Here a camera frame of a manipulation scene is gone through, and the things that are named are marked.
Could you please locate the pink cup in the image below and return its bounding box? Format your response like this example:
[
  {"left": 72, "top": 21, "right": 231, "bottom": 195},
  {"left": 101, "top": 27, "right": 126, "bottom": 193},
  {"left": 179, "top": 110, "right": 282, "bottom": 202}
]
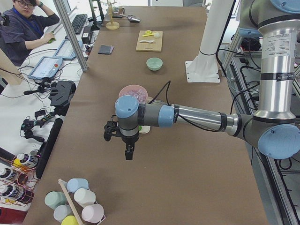
[{"left": 82, "top": 204, "right": 105, "bottom": 223}]

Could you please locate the teach pendant far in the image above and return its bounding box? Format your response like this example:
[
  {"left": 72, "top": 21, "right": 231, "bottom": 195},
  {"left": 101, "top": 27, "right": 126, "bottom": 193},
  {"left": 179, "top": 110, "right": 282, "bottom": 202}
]
[{"left": 53, "top": 39, "right": 76, "bottom": 60}]

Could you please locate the mint green cup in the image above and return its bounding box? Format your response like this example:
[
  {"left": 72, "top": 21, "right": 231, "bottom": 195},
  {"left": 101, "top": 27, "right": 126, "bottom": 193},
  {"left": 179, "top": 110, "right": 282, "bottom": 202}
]
[{"left": 45, "top": 191, "right": 67, "bottom": 210}]

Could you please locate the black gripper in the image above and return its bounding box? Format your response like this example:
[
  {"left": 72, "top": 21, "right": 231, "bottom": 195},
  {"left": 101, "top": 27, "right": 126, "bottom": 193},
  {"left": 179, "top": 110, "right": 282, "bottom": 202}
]
[{"left": 122, "top": 135, "right": 139, "bottom": 160}]

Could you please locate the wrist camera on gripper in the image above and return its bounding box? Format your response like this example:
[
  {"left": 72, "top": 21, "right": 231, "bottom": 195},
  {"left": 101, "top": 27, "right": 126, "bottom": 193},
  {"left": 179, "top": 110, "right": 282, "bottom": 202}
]
[{"left": 104, "top": 114, "right": 122, "bottom": 142}]

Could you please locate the teach pendant near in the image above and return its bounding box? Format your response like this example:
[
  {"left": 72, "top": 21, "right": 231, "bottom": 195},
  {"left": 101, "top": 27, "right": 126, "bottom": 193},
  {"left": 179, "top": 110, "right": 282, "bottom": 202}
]
[{"left": 28, "top": 56, "right": 63, "bottom": 80}]

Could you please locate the seated person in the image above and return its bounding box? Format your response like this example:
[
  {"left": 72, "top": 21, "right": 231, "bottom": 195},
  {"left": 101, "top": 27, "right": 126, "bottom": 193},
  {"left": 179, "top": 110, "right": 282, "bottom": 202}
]
[{"left": 0, "top": 0, "right": 60, "bottom": 67}]

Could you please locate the wooden rack handle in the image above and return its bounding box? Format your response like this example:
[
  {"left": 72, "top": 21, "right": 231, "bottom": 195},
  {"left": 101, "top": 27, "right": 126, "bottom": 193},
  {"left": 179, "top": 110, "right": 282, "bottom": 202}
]
[{"left": 58, "top": 178, "right": 83, "bottom": 225}]

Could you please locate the yellow cup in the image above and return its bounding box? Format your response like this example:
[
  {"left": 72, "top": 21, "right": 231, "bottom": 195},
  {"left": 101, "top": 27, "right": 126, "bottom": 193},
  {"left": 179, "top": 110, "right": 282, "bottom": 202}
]
[{"left": 61, "top": 215, "right": 79, "bottom": 225}]

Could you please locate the mint green bowl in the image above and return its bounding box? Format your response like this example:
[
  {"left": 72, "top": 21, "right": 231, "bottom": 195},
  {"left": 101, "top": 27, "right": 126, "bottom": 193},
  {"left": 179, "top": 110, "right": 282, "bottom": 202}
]
[{"left": 146, "top": 57, "right": 163, "bottom": 71}]

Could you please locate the aluminium frame post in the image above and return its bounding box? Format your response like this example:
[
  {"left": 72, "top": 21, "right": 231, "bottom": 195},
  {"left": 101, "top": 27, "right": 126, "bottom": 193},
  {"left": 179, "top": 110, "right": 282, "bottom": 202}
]
[{"left": 53, "top": 0, "right": 88, "bottom": 72}]

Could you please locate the black keyboard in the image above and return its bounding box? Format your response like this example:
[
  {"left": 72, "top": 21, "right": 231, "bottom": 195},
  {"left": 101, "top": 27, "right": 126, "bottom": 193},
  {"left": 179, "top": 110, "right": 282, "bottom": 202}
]
[{"left": 71, "top": 14, "right": 88, "bottom": 35}]

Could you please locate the metal scoop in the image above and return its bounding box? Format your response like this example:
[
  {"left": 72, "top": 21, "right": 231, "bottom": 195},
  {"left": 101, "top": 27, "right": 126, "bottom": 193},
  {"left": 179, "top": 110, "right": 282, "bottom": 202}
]
[{"left": 120, "top": 14, "right": 141, "bottom": 23}]

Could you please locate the grey folded cloth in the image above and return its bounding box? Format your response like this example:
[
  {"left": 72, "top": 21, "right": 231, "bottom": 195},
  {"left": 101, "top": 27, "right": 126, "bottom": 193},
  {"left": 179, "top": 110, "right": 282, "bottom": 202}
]
[{"left": 98, "top": 45, "right": 114, "bottom": 55}]

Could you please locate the pile of clear ice cubes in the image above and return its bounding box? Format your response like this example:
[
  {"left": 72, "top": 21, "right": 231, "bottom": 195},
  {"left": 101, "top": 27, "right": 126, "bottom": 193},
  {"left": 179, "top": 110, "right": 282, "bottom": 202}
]
[{"left": 127, "top": 89, "right": 148, "bottom": 103}]

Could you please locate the yellow plastic knife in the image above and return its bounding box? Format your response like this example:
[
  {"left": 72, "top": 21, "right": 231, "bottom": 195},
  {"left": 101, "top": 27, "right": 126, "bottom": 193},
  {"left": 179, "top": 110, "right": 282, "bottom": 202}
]
[{"left": 142, "top": 33, "right": 154, "bottom": 37}]

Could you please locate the pale grey cup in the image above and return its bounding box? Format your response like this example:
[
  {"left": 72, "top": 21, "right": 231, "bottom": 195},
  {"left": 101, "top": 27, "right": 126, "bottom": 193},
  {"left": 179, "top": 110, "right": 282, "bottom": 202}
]
[{"left": 53, "top": 205, "right": 72, "bottom": 223}]

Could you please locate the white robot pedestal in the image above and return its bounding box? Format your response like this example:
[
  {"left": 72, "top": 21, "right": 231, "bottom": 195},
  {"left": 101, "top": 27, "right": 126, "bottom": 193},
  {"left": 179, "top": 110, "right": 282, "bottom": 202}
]
[{"left": 185, "top": 0, "right": 235, "bottom": 83}]

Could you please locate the bamboo cutting board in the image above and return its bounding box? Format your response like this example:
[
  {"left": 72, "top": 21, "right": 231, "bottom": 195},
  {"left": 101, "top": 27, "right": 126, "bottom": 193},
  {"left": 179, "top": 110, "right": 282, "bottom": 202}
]
[{"left": 135, "top": 30, "right": 163, "bottom": 52}]

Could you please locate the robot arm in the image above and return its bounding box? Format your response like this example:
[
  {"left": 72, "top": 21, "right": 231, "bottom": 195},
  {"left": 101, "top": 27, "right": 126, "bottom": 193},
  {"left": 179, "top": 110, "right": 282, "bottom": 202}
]
[{"left": 114, "top": 0, "right": 300, "bottom": 160}]

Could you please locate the teach pendant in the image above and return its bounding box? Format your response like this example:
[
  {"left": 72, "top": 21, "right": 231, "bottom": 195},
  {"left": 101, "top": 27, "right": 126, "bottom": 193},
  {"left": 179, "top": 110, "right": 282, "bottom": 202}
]
[
  {"left": 53, "top": 39, "right": 76, "bottom": 60},
  {"left": 28, "top": 56, "right": 63, "bottom": 80}
]

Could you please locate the pink bowl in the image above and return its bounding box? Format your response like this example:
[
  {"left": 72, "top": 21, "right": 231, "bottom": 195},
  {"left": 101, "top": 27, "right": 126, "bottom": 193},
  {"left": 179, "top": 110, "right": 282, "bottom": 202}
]
[{"left": 119, "top": 84, "right": 148, "bottom": 103}]

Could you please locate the copper wire bottle rack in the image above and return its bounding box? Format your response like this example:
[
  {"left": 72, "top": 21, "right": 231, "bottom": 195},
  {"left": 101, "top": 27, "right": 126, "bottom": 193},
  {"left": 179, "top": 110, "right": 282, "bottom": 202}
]
[{"left": 0, "top": 153, "right": 39, "bottom": 206}]

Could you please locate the white wire cup rack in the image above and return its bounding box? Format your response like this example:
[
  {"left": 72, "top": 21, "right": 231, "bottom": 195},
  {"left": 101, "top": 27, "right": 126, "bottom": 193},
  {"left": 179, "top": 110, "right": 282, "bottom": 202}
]
[{"left": 60, "top": 183, "right": 105, "bottom": 225}]

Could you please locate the black gripper on side table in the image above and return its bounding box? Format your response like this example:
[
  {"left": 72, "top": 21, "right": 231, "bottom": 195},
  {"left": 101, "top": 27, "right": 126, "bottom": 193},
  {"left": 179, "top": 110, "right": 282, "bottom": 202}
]
[{"left": 48, "top": 81, "right": 76, "bottom": 117}]

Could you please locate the white ceramic spoon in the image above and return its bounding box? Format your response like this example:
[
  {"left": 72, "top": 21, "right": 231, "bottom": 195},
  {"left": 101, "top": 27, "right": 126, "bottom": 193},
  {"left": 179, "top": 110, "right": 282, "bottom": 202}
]
[{"left": 139, "top": 39, "right": 155, "bottom": 44}]

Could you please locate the light blue cup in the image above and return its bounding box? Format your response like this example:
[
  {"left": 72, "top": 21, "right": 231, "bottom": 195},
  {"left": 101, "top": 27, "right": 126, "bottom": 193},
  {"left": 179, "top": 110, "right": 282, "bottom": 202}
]
[{"left": 67, "top": 178, "right": 89, "bottom": 193}]

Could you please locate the black bar on table edge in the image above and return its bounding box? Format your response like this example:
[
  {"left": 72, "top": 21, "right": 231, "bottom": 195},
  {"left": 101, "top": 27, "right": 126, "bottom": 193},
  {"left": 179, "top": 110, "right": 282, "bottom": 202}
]
[{"left": 36, "top": 118, "right": 63, "bottom": 180}]

